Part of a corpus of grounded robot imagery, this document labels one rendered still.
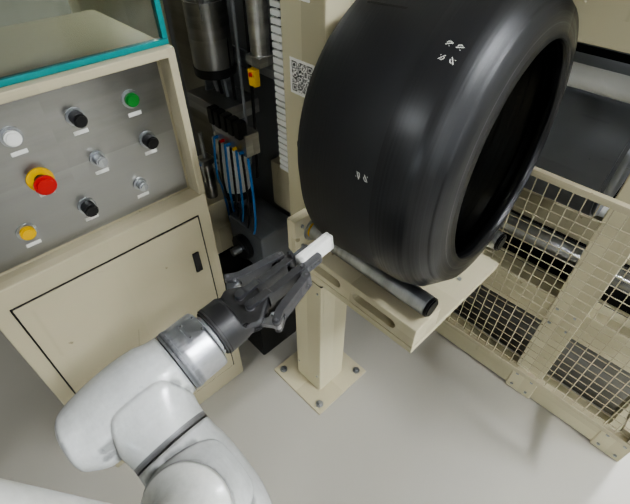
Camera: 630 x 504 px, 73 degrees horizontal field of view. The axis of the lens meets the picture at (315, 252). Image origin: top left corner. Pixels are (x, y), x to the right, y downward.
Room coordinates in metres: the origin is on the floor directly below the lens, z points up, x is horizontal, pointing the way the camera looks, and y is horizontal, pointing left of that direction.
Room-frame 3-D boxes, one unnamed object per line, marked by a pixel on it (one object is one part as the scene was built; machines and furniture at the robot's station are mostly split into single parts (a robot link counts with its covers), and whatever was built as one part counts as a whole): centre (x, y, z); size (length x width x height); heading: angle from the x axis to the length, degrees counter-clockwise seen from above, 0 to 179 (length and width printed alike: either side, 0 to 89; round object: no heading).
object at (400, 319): (0.67, -0.11, 0.83); 0.36 x 0.09 x 0.06; 44
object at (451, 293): (0.77, -0.21, 0.80); 0.37 x 0.36 x 0.02; 134
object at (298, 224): (0.90, -0.09, 0.90); 0.40 x 0.03 x 0.10; 134
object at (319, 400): (0.94, -0.02, 0.01); 0.27 x 0.27 x 0.02; 44
